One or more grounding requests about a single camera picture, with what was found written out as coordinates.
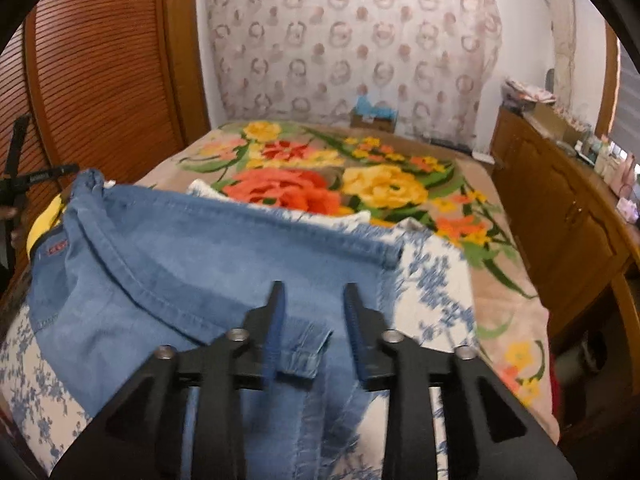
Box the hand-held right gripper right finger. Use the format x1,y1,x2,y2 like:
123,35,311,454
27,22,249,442
342,283,577,480

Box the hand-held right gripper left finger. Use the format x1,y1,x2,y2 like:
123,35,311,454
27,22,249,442
50,281,287,480

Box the blue denim pants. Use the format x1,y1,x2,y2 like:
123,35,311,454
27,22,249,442
25,169,406,480

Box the beige blanket with bright flowers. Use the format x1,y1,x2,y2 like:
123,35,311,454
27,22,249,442
134,120,562,442

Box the small brown box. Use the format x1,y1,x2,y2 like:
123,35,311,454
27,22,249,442
350,110,397,134

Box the blue crumpled cloth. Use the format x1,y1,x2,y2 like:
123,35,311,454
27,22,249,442
354,93,397,121

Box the wooden dresser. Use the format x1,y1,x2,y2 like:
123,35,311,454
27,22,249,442
489,105,640,433

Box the open cardboard box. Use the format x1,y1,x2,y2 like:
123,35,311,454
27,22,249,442
524,102,585,142

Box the pile of folded clothes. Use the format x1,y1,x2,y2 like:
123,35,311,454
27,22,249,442
502,77,557,112

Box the sheer curtain with circle print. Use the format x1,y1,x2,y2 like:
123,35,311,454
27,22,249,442
204,0,504,147

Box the group of toiletry bottles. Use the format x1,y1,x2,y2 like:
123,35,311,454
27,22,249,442
575,130,640,223

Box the beige tied curtain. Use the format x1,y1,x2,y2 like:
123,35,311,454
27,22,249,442
546,0,577,107

